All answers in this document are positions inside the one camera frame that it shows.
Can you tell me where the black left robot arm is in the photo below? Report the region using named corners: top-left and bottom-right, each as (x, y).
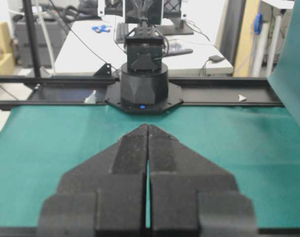
top-left (105, 17), bottom-right (183, 114)

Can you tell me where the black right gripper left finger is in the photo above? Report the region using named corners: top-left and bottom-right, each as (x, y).
top-left (37, 124), bottom-right (148, 237)

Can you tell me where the white office desk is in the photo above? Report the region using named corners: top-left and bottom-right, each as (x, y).
top-left (55, 17), bottom-right (233, 76)

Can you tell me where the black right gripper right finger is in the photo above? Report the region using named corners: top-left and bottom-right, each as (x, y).
top-left (148, 125), bottom-right (258, 237)

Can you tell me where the green table cloth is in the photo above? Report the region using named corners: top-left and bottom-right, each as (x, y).
top-left (0, 0), bottom-right (300, 229)

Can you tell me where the cardboard box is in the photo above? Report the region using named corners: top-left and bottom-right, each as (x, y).
top-left (0, 22), bottom-right (15, 75)

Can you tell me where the black keyboard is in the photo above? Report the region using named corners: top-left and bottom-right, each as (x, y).
top-left (115, 22), bottom-right (129, 43)

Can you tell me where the black vertical frame post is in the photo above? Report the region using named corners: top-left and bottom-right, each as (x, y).
top-left (22, 0), bottom-right (41, 78)

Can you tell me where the black computer monitor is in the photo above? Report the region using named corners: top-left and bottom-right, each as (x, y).
top-left (97, 0), bottom-right (194, 36)

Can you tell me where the black aluminium frame rail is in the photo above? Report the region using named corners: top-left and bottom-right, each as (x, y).
top-left (0, 76), bottom-right (283, 110)

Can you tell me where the blue plastic gear on desk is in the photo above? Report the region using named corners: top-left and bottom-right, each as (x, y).
top-left (91, 25), bottom-right (111, 34)

